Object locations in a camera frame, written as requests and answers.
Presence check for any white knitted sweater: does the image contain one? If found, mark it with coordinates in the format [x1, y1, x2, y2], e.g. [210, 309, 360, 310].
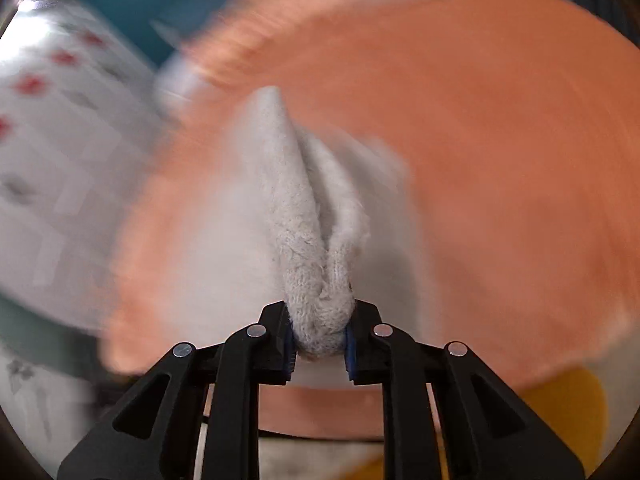
[162, 87, 427, 389]

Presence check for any mustard yellow garment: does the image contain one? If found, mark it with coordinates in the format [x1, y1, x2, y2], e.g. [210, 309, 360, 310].
[518, 367, 608, 476]

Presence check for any orange plush bed cover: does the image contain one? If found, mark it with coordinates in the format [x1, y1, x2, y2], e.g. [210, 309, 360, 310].
[101, 0, 639, 438]

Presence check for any white panelled wardrobe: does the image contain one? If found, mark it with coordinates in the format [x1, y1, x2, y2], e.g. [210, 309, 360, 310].
[1, 0, 163, 470]

